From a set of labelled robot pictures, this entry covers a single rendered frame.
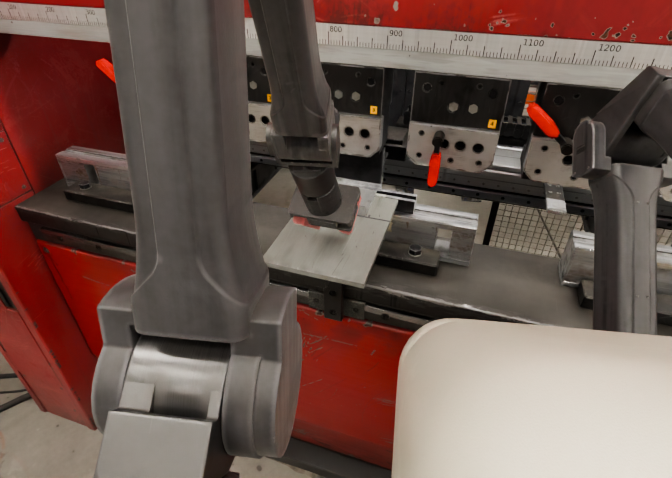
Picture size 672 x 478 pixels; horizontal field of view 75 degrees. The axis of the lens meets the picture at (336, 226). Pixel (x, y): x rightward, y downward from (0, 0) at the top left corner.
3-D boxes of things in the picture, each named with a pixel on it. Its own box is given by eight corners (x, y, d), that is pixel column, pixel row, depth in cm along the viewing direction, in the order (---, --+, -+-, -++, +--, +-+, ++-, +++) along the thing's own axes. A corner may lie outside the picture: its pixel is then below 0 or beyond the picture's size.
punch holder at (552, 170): (520, 179, 75) (547, 83, 65) (519, 158, 81) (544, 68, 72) (617, 194, 71) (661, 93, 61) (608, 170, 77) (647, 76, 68)
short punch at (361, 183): (334, 186, 92) (333, 144, 86) (337, 181, 93) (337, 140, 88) (380, 193, 89) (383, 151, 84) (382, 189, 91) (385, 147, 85)
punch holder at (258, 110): (214, 135, 90) (199, 51, 81) (234, 120, 97) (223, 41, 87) (280, 144, 86) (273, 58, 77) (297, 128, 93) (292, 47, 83)
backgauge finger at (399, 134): (338, 183, 96) (338, 163, 93) (368, 137, 116) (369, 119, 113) (391, 192, 93) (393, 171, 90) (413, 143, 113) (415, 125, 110)
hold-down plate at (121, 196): (66, 199, 111) (61, 189, 110) (82, 189, 116) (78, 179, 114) (165, 220, 104) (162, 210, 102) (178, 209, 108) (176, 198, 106)
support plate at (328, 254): (260, 265, 73) (259, 260, 72) (315, 189, 93) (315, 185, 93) (363, 289, 68) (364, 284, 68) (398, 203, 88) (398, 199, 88)
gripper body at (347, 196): (302, 184, 71) (290, 157, 65) (362, 193, 69) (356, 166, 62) (289, 218, 69) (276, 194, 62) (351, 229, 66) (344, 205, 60)
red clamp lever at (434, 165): (425, 188, 77) (432, 136, 71) (428, 177, 80) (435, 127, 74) (435, 189, 76) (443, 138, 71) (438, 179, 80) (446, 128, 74)
